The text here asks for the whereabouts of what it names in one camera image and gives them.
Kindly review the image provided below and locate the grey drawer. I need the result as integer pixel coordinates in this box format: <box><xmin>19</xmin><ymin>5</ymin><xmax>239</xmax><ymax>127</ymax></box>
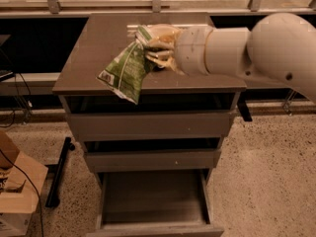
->
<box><xmin>67</xmin><ymin>112</ymin><xmax>235</xmax><ymax>142</ymax></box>
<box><xmin>85</xmin><ymin>149</ymin><xmax>221</xmax><ymax>173</ymax></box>
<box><xmin>86</xmin><ymin>170</ymin><xmax>223</xmax><ymax>237</ymax></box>

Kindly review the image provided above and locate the grey middle drawer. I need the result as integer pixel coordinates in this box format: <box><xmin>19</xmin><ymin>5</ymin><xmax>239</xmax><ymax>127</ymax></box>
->
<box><xmin>85</xmin><ymin>149</ymin><xmax>221</xmax><ymax>173</ymax></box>

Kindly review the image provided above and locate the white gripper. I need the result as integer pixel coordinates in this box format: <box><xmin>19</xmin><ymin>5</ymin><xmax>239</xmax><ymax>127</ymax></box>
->
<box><xmin>144</xmin><ymin>24</ymin><xmax>213</xmax><ymax>75</ymax></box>

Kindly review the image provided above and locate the green jalapeno chip bag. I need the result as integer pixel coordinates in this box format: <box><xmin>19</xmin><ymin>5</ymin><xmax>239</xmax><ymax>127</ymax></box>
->
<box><xmin>98</xmin><ymin>26</ymin><xmax>156</xmax><ymax>105</ymax></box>

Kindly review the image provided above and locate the grey drawer cabinet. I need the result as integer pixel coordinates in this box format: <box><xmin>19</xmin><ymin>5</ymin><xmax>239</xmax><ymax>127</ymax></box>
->
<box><xmin>52</xmin><ymin>12</ymin><xmax>248</xmax><ymax>237</ymax></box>

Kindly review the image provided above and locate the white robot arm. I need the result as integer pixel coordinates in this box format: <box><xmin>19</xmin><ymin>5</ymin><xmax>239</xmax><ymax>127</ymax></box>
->
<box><xmin>145</xmin><ymin>13</ymin><xmax>316</xmax><ymax>102</ymax></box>

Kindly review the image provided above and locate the grey top drawer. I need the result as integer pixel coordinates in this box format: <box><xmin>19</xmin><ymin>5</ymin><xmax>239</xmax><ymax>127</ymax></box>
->
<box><xmin>67</xmin><ymin>112</ymin><xmax>235</xmax><ymax>142</ymax></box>

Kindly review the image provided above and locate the grey bottom drawer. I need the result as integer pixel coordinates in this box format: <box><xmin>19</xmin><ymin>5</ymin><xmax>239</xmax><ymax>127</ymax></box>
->
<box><xmin>86</xmin><ymin>170</ymin><xmax>223</xmax><ymax>237</ymax></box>

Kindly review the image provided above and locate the black cable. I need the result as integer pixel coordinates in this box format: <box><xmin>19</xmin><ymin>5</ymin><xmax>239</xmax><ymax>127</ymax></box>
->
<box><xmin>0</xmin><ymin>147</ymin><xmax>45</xmax><ymax>237</ymax></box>

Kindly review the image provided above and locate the brown cardboard box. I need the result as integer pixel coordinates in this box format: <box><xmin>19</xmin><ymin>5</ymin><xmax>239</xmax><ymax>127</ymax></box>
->
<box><xmin>0</xmin><ymin>131</ymin><xmax>47</xmax><ymax>237</ymax></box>

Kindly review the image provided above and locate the black table leg foot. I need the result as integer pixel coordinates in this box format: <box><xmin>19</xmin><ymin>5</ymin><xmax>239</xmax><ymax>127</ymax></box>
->
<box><xmin>237</xmin><ymin>94</ymin><xmax>252</xmax><ymax>122</ymax></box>

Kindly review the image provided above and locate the black metal bar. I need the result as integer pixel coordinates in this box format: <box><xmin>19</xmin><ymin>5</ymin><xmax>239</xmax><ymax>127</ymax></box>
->
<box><xmin>45</xmin><ymin>137</ymin><xmax>75</xmax><ymax>208</ymax></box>

